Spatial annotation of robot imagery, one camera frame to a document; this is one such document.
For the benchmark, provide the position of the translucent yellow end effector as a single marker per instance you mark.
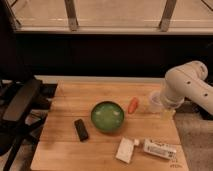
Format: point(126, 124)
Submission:
point(156, 107)

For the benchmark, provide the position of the green ceramic bowl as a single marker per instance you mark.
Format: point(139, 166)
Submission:
point(107, 116)

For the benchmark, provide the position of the black rectangular block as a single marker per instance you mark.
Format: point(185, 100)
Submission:
point(81, 130)

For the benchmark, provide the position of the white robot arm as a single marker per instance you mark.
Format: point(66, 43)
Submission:
point(182, 82)

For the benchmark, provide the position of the orange carrot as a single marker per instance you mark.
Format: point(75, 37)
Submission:
point(133, 105)

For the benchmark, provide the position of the white tube package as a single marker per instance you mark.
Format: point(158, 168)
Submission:
point(162, 150)

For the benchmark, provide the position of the black chair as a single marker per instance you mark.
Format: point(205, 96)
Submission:
point(32, 94)

